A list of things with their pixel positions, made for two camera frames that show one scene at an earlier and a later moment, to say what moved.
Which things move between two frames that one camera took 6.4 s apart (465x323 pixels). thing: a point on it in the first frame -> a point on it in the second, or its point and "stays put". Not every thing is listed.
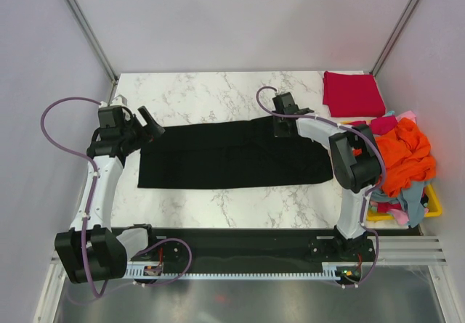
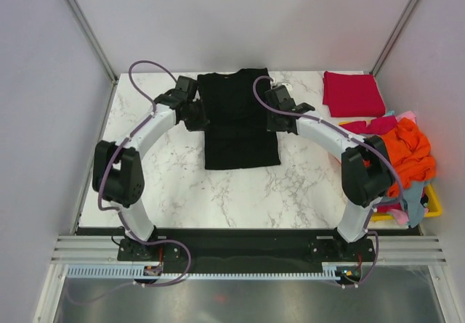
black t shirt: x=237 y=153 -> x=237 y=136
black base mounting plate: x=293 y=247 stays put
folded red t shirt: x=352 y=95 stays put
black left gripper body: x=137 y=136 -> x=196 y=117
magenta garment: x=379 y=125 stays put
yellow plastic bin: x=434 y=210 stays put
